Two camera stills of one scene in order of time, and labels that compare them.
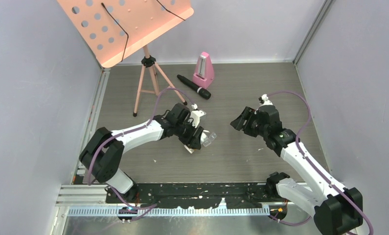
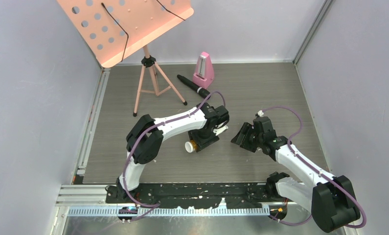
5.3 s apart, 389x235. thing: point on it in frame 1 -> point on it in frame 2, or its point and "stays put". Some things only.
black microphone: x=192 y=86 stays put
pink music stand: x=110 y=28 stays put
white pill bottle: x=190 y=150 stays put
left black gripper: x=195 y=143 -> x=202 y=143
